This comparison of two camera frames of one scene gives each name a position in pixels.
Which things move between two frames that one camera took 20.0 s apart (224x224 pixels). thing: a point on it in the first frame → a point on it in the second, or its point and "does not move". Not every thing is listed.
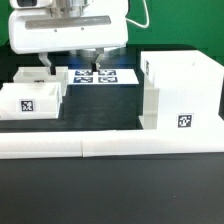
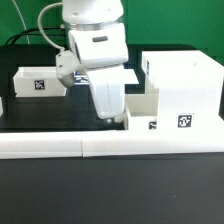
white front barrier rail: (79, 144) does not move
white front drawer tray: (30, 101) → (142, 109)
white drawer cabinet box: (181, 90) does not move
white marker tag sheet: (86, 76) does not move
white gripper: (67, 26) → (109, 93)
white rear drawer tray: (42, 74) does not move
